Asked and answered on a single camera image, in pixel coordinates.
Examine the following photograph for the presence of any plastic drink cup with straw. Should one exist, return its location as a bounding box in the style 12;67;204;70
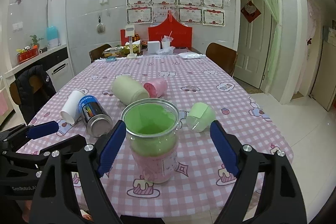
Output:
161;31;173;50

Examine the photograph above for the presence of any white square box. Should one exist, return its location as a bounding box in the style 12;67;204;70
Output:
147;41;161;55

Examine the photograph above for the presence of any pale yellow-green cup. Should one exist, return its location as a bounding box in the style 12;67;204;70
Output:
112;75;150;106

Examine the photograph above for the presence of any white plastic bag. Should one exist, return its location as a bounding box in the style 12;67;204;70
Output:
178;52;206;60

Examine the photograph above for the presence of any blue white humidifier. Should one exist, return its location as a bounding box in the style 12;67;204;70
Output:
46;26;61;49

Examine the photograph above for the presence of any black jacket on chair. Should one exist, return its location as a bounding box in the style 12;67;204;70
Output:
14;65;56;124

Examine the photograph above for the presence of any red diamond door decoration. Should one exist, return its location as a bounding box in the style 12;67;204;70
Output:
240;1;261;23

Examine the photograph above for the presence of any blue metal can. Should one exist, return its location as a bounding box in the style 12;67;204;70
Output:
78;96;113;138

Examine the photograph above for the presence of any white paper cup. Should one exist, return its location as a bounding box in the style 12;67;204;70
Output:
60;89;85;125

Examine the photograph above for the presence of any brown wooden chair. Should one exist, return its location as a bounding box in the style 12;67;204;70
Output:
206;43;238;77
89;44;111;63

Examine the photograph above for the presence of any pink cup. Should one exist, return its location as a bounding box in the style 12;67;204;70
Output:
143;78;168;98

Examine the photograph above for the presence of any white desk lamp stand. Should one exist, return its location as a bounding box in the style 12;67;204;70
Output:
125;25;137;59

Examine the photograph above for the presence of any brown wooden chair left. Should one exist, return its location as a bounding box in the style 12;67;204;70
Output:
89;44;111;63

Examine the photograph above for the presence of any clear jar pink green label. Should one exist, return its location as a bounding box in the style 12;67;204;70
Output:
121;98;180;183

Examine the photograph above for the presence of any white panel door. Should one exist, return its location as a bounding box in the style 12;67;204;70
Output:
234;0;273;89

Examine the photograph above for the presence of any potted plant red pot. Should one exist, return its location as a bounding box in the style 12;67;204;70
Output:
17;35;44;64

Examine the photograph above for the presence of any brown wooden chair right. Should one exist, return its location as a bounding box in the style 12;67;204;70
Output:
206;43;238;77

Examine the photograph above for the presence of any hanging round wall brush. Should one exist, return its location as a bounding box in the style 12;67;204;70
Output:
96;16;105;34

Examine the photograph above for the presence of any light green plastic cup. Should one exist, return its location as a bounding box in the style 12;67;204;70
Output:
186;102;216;132

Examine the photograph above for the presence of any white black cabinet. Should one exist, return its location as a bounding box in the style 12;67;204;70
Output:
4;44;74;92

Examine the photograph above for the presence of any pink checkered tablecloth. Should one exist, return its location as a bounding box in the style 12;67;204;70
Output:
21;56;293;218

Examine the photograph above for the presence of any green lace curtain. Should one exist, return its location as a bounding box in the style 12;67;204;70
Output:
235;0;283;93

